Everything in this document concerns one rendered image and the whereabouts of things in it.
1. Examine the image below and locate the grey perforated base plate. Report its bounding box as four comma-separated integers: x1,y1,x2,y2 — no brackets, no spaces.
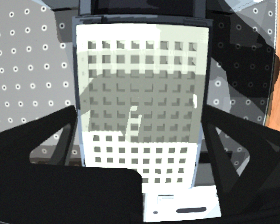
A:
0,0,278,176

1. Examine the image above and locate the white multi-well plate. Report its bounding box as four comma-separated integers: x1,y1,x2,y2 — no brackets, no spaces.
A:
77,24,209,193

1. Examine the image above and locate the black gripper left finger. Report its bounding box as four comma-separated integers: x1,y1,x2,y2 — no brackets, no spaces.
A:
0,105,78,166

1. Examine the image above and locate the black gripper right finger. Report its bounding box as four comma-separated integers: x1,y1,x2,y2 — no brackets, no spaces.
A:
201,104,280,216

